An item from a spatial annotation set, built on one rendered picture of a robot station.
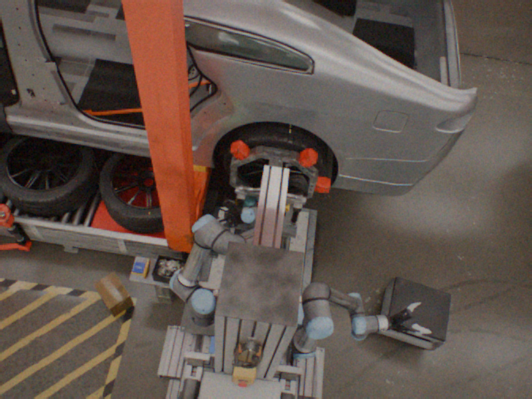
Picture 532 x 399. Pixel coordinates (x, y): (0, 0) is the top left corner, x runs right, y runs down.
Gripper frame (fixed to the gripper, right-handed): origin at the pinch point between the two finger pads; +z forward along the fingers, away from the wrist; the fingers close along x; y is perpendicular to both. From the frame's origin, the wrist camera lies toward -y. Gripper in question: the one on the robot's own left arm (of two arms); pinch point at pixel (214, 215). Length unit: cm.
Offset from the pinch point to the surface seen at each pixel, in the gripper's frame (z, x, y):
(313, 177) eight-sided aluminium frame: -49, 41, 10
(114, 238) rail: 87, 2, 7
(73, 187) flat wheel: 107, 15, -31
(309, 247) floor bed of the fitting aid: -11, 69, 86
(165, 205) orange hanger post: 10.5, -19.5, -24.4
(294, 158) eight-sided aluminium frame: -46, 34, -9
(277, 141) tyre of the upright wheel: -38, 37, -20
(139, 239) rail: 71, 6, 13
